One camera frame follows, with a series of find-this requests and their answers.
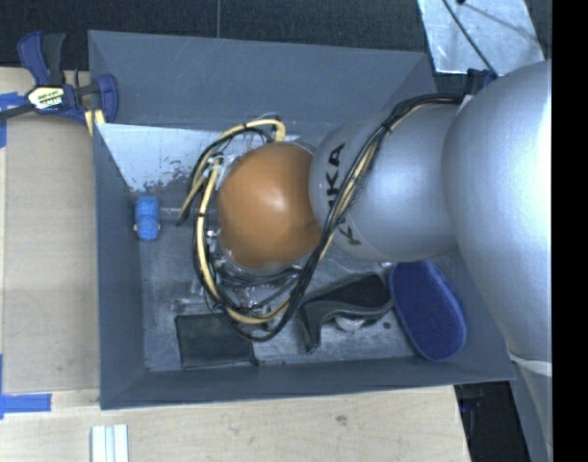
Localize dark green flat block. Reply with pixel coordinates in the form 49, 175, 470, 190
173, 312, 260, 371

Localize blue toy car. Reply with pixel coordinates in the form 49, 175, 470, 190
133, 194, 162, 244

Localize pale brown flat board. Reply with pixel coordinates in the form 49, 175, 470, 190
2, 117, 102, 396

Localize grey metal bin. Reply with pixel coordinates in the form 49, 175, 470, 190
87, 29, 517, 411

